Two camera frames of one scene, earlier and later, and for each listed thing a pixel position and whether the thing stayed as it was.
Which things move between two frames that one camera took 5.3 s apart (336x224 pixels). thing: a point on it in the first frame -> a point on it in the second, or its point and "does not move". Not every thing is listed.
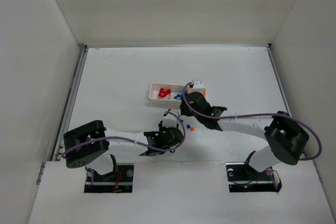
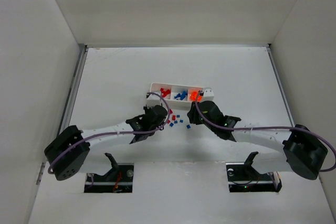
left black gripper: (163, 128) -> (159, 112)
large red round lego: (163, 93) does not move
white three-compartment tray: (166, 94) does not move
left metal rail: (56, 154) does not move
